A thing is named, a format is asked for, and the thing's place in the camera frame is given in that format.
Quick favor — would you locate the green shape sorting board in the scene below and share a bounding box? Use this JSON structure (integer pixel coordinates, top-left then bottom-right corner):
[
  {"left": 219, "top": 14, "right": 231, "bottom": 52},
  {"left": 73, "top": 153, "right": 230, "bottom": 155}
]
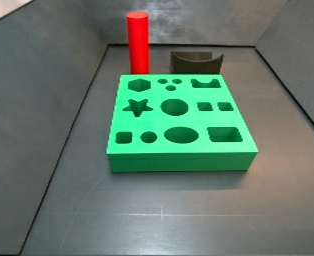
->
[{"left": 107, "top": 74, "right": 258, "bottom": 172}]

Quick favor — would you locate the red cylinder peg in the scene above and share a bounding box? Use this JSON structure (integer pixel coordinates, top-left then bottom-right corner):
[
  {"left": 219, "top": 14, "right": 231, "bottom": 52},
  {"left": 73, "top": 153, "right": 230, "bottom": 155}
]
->
[{"left": 127, "top": 11, "right": 149, "bottom": 74}]

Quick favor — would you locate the dark grey curved block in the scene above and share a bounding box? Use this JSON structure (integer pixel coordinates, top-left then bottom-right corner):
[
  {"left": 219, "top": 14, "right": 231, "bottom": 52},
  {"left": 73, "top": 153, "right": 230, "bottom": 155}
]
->
[{"left": 171, "top": 51, "right": 224, "bottom": 74}]

